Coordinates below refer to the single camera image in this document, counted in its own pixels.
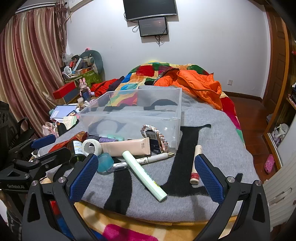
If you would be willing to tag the clear plastic storage bin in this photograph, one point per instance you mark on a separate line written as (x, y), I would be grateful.
(171, 129)

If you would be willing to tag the grey blanket with black letters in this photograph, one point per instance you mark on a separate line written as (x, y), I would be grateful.
(219, 143)

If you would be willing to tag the red foil packet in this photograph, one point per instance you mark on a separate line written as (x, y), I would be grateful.
(79, 136)

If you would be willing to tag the beige lip balm tube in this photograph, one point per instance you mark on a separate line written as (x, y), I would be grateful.
(196, 166)

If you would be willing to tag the dark green glass bottle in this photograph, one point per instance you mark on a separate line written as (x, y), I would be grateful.
(77, 148)

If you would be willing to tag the red garment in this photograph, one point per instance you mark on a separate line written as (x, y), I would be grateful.
(101, 87)

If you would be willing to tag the wooden wardrobe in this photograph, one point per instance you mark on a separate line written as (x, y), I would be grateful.
(283, 111)

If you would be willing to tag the red flat box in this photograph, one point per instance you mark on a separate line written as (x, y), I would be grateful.
(64, 90)

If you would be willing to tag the pink white braided hairband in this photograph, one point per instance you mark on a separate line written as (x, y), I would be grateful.
(161, 139)

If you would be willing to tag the wooden door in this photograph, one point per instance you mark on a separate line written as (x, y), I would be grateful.
(277, 58)

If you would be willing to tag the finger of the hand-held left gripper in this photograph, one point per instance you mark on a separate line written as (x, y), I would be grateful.
(44, 141)
(53, 156)

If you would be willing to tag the white bag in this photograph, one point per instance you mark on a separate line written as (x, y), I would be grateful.
(281, 133)

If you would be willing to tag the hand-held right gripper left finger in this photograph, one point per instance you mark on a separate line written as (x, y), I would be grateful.
(84, 178)

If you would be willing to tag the white pen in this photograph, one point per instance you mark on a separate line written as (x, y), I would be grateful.
(155, 158)

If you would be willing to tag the dark blue box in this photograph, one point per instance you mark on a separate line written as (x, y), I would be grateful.
(71, 95)

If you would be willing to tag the white tape roll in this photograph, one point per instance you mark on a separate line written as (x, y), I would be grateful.
(98, 148)

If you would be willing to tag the dark purple garment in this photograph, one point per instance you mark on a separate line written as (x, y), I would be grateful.
(115, 85)

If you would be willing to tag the teal tape roll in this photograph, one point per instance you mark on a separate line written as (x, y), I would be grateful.
(105, 163)

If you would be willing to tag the pink clog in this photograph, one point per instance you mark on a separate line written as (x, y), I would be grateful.
(269, 164)

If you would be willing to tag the blue white notebook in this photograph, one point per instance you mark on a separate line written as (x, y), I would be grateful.
(62, 111)

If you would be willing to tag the black wall television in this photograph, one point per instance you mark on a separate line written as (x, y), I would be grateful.
(150, 8)

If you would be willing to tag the orange puffer jacket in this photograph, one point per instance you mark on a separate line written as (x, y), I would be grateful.
(196, 85)

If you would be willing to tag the small black wall monitor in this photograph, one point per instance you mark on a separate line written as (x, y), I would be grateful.
(152, 26)

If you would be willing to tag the striped red beige curtain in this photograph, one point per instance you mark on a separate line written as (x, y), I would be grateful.
(30, 58)

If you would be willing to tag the light green cosmetic tube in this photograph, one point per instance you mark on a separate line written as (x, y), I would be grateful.
(143, 176)

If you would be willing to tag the purple bottle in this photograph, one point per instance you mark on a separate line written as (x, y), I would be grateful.
(108, 139)

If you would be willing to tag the mint green bottle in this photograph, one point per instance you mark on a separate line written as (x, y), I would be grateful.
(115, 136)

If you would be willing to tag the colourful patchwork quilt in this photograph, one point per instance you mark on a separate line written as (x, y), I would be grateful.
(138, 76)

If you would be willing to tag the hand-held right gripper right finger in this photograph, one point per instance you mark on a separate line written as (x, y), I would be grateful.
(208, 178)

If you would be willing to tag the pink plastic bag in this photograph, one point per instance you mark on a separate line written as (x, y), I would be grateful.
(49, 129)

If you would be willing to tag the beige cosmetic tube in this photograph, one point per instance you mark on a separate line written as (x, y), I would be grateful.
(124, 147)

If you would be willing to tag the green cardboard box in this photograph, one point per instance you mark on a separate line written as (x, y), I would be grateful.
(90, 76)

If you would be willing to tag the person's left forearm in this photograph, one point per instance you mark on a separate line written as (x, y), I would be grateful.
(12, 220)

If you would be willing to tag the pink bunny bottle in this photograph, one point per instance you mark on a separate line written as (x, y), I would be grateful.
(85, 92)

